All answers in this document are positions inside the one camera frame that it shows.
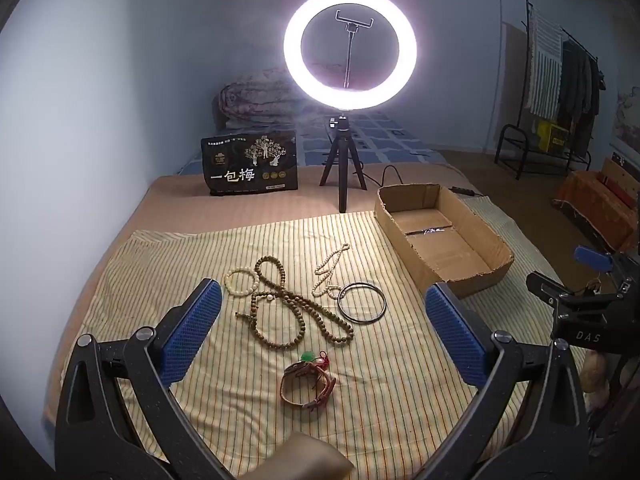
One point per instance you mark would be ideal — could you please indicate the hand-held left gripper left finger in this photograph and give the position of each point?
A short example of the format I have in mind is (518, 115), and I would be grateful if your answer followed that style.
(196, 327)

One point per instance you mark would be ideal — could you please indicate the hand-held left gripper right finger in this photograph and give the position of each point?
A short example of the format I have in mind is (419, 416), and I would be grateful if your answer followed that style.
(455, 335)

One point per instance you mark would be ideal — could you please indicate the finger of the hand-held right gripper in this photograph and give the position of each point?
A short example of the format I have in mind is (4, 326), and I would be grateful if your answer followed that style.
(552, 292)
(592, 258)

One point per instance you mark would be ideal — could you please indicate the cardboard box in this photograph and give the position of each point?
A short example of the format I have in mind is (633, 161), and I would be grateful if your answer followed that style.
(445, 250)

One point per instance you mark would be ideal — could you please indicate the thin black bangle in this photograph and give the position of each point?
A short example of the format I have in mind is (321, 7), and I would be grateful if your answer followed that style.
(345, 312)

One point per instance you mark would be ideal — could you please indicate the person's right hand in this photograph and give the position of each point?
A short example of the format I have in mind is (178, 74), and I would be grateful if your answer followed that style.
(596, 377)

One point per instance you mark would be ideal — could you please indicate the orange cloth covered chest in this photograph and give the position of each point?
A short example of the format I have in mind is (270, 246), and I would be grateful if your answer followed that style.
(600, 205)

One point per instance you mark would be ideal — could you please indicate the striped yellow cloth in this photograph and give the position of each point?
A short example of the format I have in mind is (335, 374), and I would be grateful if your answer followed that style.
(400, 360)

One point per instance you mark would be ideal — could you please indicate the green bead red charm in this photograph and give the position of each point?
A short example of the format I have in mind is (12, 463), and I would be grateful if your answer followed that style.
(307, 357)

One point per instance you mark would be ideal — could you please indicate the tan bed sheet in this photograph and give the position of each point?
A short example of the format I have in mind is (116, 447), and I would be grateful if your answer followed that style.
(200, 210)

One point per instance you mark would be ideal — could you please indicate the yellow box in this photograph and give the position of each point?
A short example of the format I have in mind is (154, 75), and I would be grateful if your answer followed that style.
(550, 136)

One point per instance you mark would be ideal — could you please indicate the black clothes rack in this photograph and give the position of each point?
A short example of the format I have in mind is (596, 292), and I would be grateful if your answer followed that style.
(515, 135)

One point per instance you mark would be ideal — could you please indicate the dark hanging garment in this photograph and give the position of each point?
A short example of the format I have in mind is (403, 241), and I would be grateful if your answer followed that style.
(577, 90)

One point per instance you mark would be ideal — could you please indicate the black snack bag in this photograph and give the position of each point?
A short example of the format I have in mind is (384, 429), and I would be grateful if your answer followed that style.
(250, 162)

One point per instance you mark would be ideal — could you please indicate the striped hanging garment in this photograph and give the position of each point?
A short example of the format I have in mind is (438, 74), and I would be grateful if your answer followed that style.
(545, 65)

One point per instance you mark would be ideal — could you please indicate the black mini tripod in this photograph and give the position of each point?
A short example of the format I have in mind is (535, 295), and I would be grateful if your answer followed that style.
(343, 170)

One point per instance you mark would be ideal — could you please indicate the blue patterned bedsheet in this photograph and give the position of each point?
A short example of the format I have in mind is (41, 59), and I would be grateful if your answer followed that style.
(395, 137)

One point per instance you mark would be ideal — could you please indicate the folded patterned quilt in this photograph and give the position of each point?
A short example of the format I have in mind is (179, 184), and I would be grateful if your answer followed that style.
(255, 97)

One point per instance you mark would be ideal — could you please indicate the phone holder clamp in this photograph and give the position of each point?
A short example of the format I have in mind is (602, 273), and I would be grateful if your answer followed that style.
(351, 35)

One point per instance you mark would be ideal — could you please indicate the wall poster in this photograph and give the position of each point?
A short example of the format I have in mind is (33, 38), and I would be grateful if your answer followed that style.
(627, 115)

